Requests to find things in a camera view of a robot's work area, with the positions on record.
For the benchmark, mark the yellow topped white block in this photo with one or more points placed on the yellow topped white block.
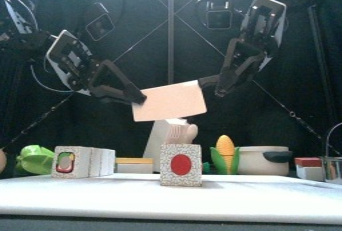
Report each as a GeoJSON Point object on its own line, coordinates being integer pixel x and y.
{"type": "Point", "coordinates": [134, 166]}

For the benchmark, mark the sushi block red centre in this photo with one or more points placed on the sushi block red centre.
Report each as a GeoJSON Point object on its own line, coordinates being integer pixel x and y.
{"type": "Point", "coordinates": [180, 165]}

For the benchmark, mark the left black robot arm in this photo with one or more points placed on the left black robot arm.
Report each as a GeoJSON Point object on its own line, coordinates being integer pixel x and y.
{"type": "Point", "coordinates": [17, 38]}

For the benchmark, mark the white sliced toy roll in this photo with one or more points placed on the white sliced toy roll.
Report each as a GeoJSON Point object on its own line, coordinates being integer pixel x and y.
{"type": "Point", "coordinates": [82, 161]}

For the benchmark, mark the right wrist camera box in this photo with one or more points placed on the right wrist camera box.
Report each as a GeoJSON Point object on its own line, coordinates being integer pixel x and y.
{"type": "Point", "coordinates": [219, 16]}

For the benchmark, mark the red topped white block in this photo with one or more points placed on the red topped white block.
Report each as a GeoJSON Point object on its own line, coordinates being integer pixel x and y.
{"type": "Point", "coordinates": [309, 170]}

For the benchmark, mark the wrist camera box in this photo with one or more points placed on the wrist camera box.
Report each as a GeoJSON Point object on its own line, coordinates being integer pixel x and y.
{"type": "Point", "coordinates": [100, 25]}
{"type": "Point", "coordinates": [219, 16]}

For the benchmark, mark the toy cleaver cream blade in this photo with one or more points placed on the toy cleaver cream blade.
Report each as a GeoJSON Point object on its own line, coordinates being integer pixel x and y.
{"type": "Point", "coordinates": [168, 103]}

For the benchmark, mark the yellow toy corn cob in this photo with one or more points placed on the yellow toy corn cob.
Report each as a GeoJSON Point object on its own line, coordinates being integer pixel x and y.
{"type": "Point", "coordinates": [225, 150]}

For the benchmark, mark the green toy lettuce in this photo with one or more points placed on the green toy lettuce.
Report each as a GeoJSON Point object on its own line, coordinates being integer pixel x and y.
{"type": "Point", "coordinates": [34, 160]}

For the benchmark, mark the small clear glass jar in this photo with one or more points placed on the small clear glass jar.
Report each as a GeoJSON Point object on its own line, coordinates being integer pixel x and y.
{"type": "Point", "coordinates": [333, 170]}

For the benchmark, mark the white knife block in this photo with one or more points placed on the white knife block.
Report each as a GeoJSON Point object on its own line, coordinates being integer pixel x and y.
{"type": "Point", "coordinates": [155, 145]}

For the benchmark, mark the black side frame post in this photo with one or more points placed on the black side frame post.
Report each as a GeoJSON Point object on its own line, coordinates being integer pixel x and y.
{"type": "Point", "coordinates": [317, 68]}

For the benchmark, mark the wooden toy fork head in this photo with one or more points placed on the wooden toy fork head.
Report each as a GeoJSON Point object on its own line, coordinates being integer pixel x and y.
{"type": "Point", "coordinates": [180, 134]}

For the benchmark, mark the grey vertical frame pole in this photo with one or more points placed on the grey vertical frame pole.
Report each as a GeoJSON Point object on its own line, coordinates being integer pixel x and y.
{"type": "Point", "coordinates": [170, 25]}

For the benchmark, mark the peach toy egg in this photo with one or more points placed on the peach toy egg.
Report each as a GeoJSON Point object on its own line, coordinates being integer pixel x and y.
{"type": "Point", "coordinates": [1, 161]}

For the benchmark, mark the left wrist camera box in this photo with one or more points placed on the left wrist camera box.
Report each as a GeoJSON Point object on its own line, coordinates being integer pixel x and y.
{"type": "Point", "coordinates": [100, 25]}

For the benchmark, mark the white cutting mat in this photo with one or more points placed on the white cutting mat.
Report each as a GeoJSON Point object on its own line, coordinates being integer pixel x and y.
{"type": "Point", "coordinates": [168, 201]}

